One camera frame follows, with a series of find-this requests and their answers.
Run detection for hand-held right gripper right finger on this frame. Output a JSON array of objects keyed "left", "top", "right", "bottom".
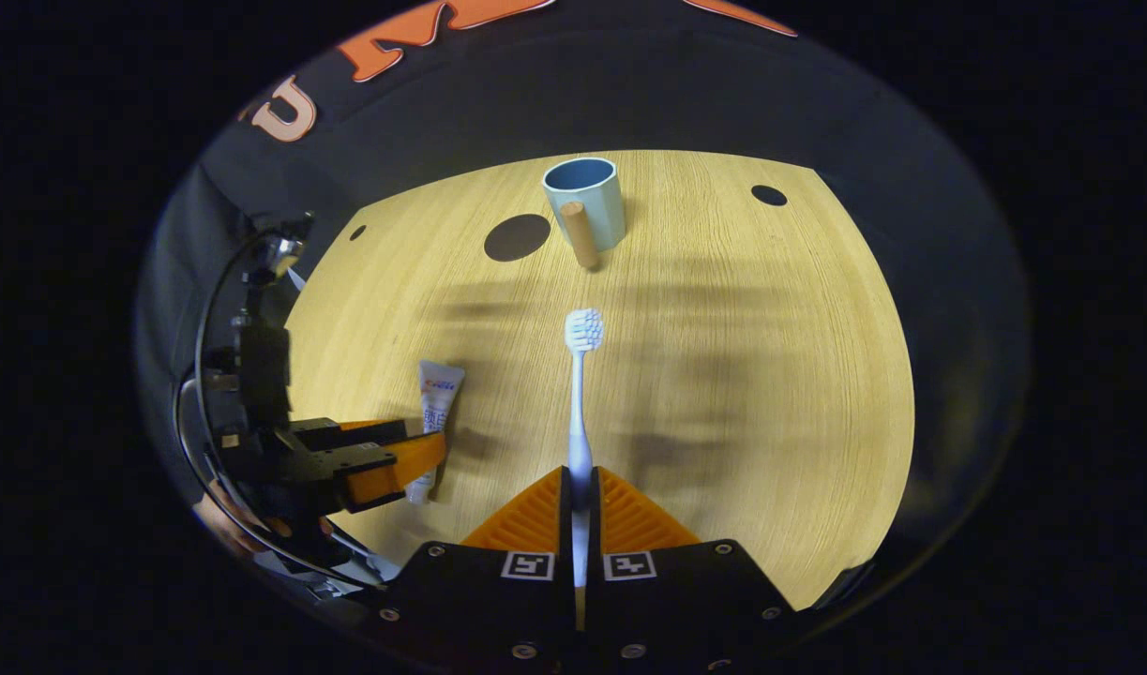
[{"left": 587, "top": 466, "right": 801, "bottom": 675}]

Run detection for wooden desktop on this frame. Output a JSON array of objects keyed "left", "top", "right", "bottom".
[{"left": 282, "top": 150, "right": 916, "bottom": 610}]

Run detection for dark round coaster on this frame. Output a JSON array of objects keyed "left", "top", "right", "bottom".
[{"left": 483, "top": 214, "right": 553, "bottom": 263}]

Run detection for white toothpaste tube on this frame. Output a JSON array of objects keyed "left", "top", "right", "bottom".
[{"left": 405, "top": 360, "right": 467, "bottom": 506}]

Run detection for light blue cup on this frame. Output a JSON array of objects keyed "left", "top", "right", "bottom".
[{"left": 541, "top": 157, "right": 627, "bottom": 272}]

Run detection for white toothbrush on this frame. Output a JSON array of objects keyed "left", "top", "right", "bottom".
[{"left": 564, "top": 308, "right": 605, "bottom": 631}]

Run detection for black backdrop cloth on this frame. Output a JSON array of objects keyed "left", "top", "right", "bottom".
[{"left": 137, "top": 0, "right": 1034, "bottom": 601}]

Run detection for black cable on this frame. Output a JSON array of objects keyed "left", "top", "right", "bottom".
[{"left": 174, "top": 223, "right": 392, "bottom": 593}]

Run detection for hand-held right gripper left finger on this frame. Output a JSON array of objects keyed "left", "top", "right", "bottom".
[{"left": 376, "top": 466, "right": 575, "bottom": 675}]

